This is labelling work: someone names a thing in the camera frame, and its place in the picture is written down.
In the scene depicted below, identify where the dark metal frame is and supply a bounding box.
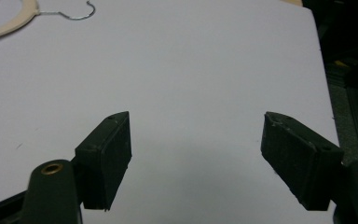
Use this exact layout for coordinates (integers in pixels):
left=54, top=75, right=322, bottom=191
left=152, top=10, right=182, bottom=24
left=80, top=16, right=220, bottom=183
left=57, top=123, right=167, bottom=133
left=302, top=0, right=358, bottom=166

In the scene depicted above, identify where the beige wooden clothes hanger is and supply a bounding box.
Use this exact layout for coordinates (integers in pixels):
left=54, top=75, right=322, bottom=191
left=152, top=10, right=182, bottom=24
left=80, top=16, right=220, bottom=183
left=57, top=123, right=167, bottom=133
left=0, top=0, right=96, bottom=49

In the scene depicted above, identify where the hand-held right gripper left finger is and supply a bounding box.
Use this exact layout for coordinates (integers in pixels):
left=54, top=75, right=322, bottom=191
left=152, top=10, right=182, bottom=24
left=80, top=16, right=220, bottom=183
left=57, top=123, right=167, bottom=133
left=71, top=110, right=133, bottom=212

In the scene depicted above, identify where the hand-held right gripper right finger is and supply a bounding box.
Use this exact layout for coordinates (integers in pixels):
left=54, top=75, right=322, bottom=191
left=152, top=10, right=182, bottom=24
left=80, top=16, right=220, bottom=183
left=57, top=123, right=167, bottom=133
left=260, top=111, right=345, bottom=212

